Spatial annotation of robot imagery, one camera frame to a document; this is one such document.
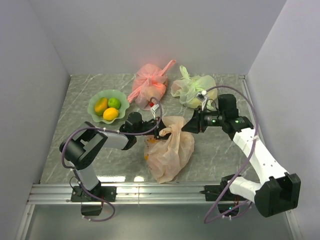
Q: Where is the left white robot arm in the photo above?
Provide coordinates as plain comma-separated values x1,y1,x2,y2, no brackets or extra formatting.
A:
59,112,171,201

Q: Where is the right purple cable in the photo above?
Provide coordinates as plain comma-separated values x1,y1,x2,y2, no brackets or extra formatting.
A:
203,85,259,225

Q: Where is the orange plastic bag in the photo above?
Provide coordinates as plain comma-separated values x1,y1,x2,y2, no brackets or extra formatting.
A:
144,116,195,184

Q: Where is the green fake lime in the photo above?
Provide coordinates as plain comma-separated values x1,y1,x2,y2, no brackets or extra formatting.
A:
107,97,122,110

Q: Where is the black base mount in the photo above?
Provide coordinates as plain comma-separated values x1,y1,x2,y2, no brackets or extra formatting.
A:
70,186,117,217
199,184,251,218

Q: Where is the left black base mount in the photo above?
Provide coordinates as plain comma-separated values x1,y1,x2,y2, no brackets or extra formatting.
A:
70,186,117,217

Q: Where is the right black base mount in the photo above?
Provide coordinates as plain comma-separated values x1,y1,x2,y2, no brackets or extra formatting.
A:
199,184,251,218

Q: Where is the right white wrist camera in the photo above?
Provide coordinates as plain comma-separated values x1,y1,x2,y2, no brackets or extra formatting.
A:
196,90,209,111

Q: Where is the orange green fake mango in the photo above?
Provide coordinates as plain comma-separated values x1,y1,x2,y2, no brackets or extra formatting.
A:
94,97,108,116

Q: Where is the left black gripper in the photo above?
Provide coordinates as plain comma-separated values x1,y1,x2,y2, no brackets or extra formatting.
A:
134,116,178,140

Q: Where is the pink tied plastic bag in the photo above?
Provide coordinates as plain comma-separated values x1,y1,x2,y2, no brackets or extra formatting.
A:
127,60,176,111

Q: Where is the yellow fake lemon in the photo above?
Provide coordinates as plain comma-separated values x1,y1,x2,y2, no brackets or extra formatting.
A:
102,107,119,122

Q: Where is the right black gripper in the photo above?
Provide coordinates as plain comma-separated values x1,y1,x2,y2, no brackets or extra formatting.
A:
181,105,225,134

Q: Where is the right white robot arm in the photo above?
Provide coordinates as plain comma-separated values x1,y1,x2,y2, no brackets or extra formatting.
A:
182,93,301,218

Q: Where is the green tied plastic bag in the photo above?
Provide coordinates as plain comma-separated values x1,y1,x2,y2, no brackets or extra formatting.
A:
170,65,216,109

